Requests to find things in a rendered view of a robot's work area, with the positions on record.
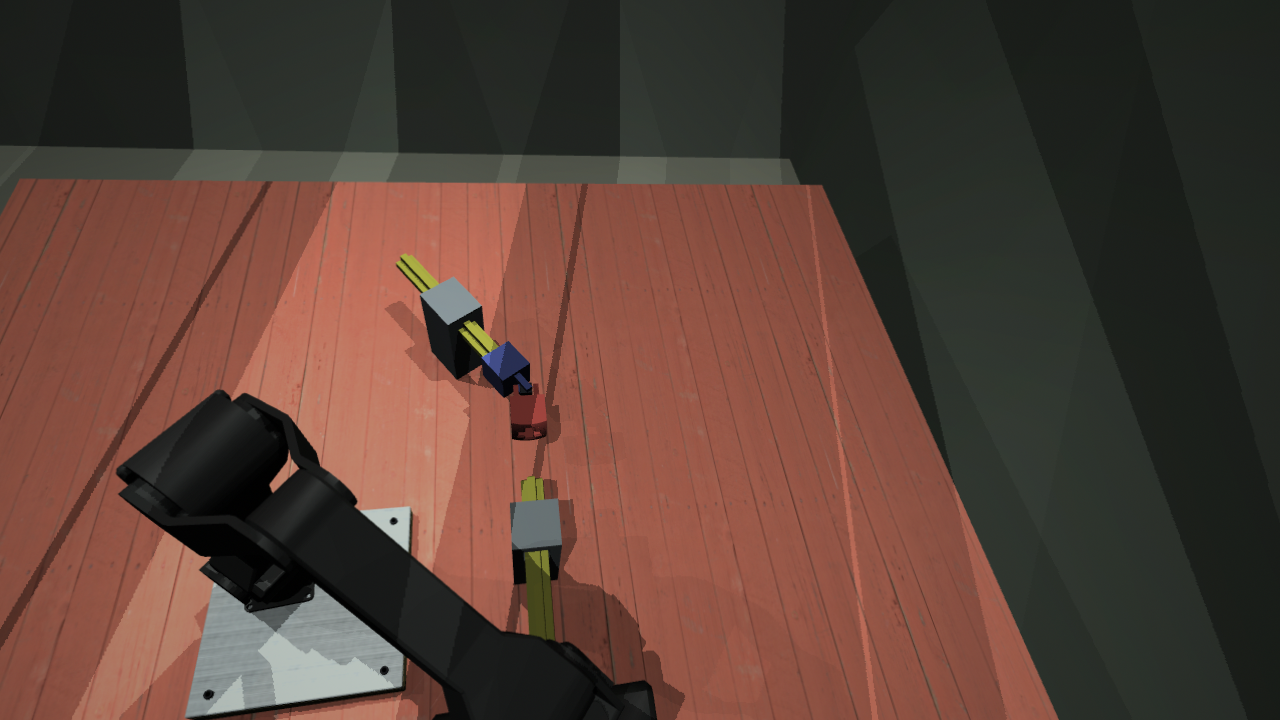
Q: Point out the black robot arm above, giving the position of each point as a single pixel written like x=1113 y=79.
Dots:
x=206 y=481

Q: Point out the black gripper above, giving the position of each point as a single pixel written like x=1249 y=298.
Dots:
x=637 y=697

